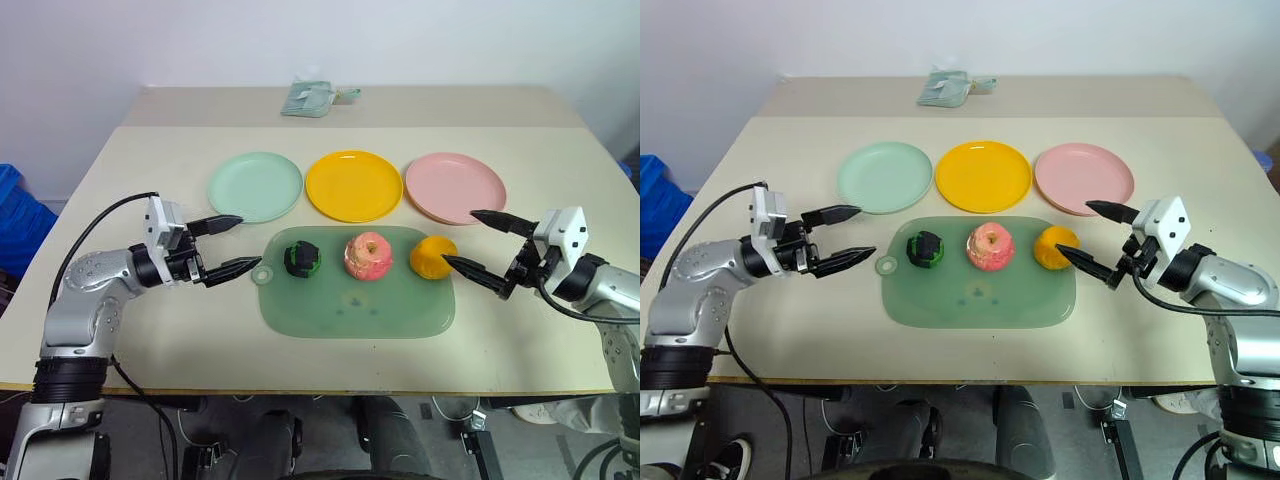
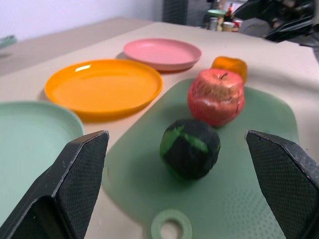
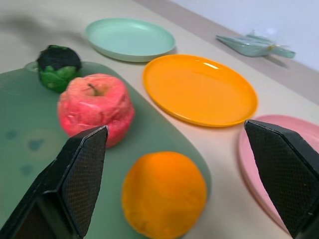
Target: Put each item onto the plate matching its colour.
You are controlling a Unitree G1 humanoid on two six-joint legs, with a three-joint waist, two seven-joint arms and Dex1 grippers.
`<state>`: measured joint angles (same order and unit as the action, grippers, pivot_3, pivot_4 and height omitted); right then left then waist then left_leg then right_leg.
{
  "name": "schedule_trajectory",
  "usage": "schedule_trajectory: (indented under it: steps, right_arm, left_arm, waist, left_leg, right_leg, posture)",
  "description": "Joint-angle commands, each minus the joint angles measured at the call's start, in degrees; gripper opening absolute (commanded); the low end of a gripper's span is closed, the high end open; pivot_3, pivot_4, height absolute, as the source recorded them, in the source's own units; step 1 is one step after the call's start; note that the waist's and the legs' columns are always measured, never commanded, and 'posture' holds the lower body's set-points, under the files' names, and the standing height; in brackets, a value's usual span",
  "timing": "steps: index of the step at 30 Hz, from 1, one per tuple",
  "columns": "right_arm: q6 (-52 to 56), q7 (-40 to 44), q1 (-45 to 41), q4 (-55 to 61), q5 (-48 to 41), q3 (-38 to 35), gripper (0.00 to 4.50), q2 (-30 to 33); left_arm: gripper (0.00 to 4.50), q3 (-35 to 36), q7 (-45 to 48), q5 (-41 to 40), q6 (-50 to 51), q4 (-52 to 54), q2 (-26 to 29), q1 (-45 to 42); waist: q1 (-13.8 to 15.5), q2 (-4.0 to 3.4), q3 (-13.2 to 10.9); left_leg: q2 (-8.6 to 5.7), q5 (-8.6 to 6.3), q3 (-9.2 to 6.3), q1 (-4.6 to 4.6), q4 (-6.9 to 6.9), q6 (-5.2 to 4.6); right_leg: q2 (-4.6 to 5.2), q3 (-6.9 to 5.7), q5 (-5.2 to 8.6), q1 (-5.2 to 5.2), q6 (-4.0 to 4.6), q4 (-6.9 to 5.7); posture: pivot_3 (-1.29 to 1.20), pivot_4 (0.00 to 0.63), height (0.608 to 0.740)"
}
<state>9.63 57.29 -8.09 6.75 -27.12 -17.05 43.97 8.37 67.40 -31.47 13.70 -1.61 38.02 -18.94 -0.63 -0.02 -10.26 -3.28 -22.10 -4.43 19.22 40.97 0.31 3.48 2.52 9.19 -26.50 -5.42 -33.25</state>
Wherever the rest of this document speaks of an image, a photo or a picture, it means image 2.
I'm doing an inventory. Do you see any green plate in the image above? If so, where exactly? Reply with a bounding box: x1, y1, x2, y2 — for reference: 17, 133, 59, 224
0, 100, 85, 220

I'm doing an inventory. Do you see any grey-green object at table edge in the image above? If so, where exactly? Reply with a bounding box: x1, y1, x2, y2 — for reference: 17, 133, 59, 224
0, 34, 17, 49

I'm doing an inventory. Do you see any red apple in foam net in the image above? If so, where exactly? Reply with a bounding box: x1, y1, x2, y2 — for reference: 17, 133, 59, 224
187, 69, 246, 127

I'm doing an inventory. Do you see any dark green avocado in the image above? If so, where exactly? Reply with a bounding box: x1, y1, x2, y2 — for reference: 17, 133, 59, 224
159, 119, 221, 180

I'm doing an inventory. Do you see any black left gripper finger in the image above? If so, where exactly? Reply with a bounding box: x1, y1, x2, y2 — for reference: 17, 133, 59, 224
244, 129, 319, 239
0, 129, 110, 239
263, 14, 315, 43

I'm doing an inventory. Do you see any dark ribbed panel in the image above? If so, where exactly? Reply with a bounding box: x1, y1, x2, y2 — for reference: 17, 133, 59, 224
161, 0, 212, 28

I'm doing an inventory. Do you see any orange plate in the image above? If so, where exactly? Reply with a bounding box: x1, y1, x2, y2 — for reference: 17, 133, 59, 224
44, 59, 163, 122

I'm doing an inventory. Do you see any green cutting board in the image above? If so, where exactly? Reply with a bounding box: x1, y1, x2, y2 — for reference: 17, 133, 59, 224
101, 78, 300, 239

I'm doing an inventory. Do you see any orange fruit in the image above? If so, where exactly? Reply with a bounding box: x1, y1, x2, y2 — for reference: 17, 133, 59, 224
211, 56, 248, 85

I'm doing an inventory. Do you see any pink plate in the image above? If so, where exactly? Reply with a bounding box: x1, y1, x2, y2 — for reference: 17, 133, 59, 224
123, 38, 202, 72

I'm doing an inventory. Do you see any small green bowl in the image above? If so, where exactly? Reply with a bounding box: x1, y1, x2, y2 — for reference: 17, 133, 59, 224
207, 9, 227, 17

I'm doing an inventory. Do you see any dark bottle with red cap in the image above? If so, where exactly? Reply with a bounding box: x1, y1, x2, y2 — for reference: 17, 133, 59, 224
225, 3, 235, 23

